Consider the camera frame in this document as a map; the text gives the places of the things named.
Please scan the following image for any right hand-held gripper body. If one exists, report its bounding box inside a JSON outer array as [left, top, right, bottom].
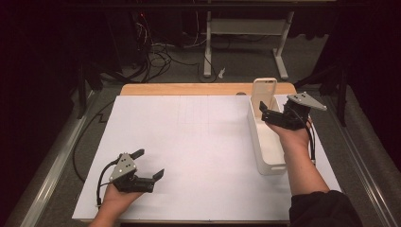
[[260, 92, 328, 131]]

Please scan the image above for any dark equipment with red light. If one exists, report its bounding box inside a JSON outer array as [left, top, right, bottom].
[[105, 9, 144, 70]]

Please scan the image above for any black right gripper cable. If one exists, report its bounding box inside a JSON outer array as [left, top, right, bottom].
[[304, 118, 318, 164]]

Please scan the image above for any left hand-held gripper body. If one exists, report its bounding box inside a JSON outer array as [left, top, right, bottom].
[[109, 152, 155, 194]]

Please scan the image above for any tangle of floor cables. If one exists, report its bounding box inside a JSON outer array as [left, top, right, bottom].
[[135, 12, 203, 83]]

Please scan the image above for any person's right hand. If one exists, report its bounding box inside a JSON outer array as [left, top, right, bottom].
[[266, 119, 313, 151]]

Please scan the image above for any long black floor cable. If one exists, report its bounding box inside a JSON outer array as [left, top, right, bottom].
[[72, 99, 116, 183]]

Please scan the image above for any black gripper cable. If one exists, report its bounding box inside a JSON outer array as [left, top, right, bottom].
[[96, 159, 119, 208], [304, 118, 318, 164]]

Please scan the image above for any white plastic bin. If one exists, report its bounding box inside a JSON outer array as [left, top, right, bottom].
[[246, 94, 288, 177]]

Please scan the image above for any white metal desk frame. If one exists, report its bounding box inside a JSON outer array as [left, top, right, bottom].
[[202, 10, 296, 80]]

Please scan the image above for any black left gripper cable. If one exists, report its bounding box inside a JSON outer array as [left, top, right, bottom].
[[96, 159, 119, 208]]

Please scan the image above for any person's black long-sleeved top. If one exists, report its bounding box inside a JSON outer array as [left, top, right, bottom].
[[288, 189, 364, 227]]

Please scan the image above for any black stand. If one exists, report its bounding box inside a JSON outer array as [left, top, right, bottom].
[[295, 61, 350, 128], [77, 61, 106, 120]]

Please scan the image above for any person's left hand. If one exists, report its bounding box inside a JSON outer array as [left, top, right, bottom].
[[101, 183, 143, 213]]

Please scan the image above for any metal floor rail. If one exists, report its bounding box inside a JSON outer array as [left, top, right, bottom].
[[17, 90, 102, 227], [321, 94, 401, 227]]

